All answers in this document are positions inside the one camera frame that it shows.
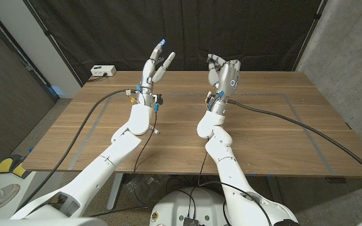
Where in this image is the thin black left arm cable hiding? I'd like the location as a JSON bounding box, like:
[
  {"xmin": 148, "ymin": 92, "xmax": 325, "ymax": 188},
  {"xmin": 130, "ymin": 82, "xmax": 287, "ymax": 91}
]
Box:
[{"xmin": 89, "ymin": 109, "xmax": 158, "ymax": 218}]

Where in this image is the grey tape outline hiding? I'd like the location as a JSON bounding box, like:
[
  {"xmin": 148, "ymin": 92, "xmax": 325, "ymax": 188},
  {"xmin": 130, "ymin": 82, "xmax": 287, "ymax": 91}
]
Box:
[{"xmin": 69, "ymin": 92, "xmax": 337, "ymax": 176}]

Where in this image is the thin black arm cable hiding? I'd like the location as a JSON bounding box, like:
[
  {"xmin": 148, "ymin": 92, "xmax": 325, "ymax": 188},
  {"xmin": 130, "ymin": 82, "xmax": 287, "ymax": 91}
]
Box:
[
  {"xmin": 89, "ymin": 109, "xmax": 158, "ymax": 218},
  {"xmin": 197, "ymin": 149, "xmax": 275, "ymax": 226}
]

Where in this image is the grey table leg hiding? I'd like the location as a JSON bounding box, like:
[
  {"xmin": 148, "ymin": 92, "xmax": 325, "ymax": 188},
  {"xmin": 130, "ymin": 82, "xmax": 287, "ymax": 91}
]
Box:
[{"xmin": 265, "ymin": 176, "xmax": 287, "ymax": 217}]

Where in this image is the white table leg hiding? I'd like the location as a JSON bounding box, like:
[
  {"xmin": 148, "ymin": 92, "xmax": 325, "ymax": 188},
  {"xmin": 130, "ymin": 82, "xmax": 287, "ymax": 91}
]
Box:
[{"xmin": 106, "ymin": 173, "xmax": 124, "ymax": 211}]

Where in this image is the black backdrop stand pole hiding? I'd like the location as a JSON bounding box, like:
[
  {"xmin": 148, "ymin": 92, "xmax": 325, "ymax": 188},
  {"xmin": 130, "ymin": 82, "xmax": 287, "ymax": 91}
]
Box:
[
  {"xmin": 292, "ymin": 0, "xmax": 329, "ymax": 72},
  {"xmin": 22, "ymin": 0, "xmax": 84, "ymax": 88}
]

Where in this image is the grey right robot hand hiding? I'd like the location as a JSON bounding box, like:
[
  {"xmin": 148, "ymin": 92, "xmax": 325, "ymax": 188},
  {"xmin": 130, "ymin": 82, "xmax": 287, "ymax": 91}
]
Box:
[{"xmin": 204, "ymin": 53, "xmax": 241, "ymax": 116}]

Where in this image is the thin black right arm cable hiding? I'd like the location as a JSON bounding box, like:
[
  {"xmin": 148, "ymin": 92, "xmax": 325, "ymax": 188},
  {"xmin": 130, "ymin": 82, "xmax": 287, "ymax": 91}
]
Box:
[{"xmin": 197, "ymin": 149, "xmax": 275, "ymax": 226}]

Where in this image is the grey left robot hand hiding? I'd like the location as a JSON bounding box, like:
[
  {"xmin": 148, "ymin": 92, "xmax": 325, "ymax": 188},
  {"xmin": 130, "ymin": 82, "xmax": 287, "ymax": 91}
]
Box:
[{"xmin": 135, "ymin": 39, "xmax": 176, "ymax": 109}]

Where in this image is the black backdrop curtain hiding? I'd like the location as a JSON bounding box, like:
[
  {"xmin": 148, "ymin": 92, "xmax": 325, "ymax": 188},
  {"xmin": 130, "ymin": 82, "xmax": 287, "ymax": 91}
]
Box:
[{"xmin": 22, "ymin": 0, "xmax": 328, "ymax": 84}]

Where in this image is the clear plastic bag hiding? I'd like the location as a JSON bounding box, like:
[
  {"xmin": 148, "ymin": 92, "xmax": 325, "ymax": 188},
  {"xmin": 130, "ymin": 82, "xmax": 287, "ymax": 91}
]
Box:
[{"xmin": 124, "ymin": 174, "xmax": 166, "ymax": 205}]

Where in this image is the black device on torso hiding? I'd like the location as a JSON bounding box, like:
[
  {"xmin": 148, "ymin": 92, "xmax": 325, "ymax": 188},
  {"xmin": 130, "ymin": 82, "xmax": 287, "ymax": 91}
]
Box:
[{"xmin": 182, "ymin": 216, "xmax": 200, "ymax": 226}]

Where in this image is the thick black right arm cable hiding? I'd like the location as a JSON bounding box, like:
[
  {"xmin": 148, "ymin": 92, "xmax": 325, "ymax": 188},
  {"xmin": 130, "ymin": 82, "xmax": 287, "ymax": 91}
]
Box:
[{"xmin": 226, "ymin": 99, "xmax": 362, "ymax": 186}]

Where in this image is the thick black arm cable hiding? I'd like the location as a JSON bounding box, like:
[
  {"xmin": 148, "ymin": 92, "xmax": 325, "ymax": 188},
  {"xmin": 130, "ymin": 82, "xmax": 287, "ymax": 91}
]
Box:
[
  {"xmin": 226, "ymin": 99, "xmax": 362, "ymax": 186},
  {"xmin": 17, "ymin": 89, "xmax": 138, "ymax": 208}
]

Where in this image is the yellow and black foot pedal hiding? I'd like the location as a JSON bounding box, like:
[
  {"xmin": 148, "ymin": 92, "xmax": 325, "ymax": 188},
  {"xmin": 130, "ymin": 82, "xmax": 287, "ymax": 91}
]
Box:
[{"xmin": 0, "ymin": 154, "xmax": 31, "ymax": 180}]

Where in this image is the white robot torso base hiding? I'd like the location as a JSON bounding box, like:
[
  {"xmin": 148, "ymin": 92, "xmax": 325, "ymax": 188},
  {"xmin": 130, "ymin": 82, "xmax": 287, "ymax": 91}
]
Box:
[{"xmin": 148, "ymin": 187, "xmax": 234, "ymax": 226}]

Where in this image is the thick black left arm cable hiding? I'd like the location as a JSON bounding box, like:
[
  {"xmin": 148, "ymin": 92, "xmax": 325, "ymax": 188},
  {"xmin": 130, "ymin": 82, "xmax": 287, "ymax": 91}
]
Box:
[{"xmin": 17, "ymin": 89, "xmax": 138, "ymax": 208}]

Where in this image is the white power outlet box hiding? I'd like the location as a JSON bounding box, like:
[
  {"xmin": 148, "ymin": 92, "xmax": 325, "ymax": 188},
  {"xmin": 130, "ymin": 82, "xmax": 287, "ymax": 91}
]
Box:
[{"xmin": 90, "ymin": 65, "xmax": 117, "ymax": 77}]

